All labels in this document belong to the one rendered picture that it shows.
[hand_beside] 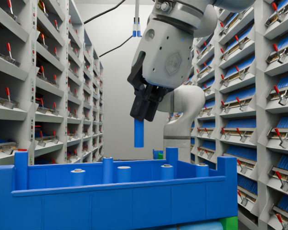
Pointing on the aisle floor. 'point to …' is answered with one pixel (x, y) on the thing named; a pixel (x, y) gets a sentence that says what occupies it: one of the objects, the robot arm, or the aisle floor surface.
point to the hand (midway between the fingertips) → (144, 108)
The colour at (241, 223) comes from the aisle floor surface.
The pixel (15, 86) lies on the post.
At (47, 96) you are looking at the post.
